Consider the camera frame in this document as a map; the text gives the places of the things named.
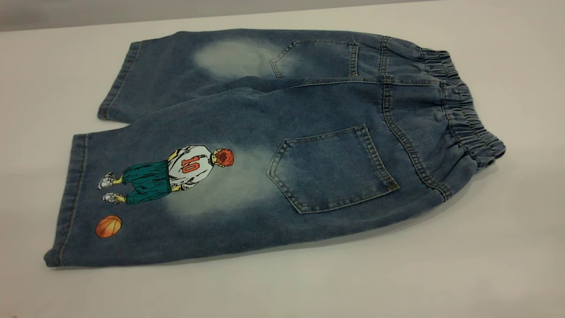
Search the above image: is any blue denim pants basketball print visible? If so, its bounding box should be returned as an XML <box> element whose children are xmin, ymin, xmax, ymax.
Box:
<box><xmin>43</xmin><ymin>28</ymin><xmax>506</xmax><ymax>268</ymax></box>

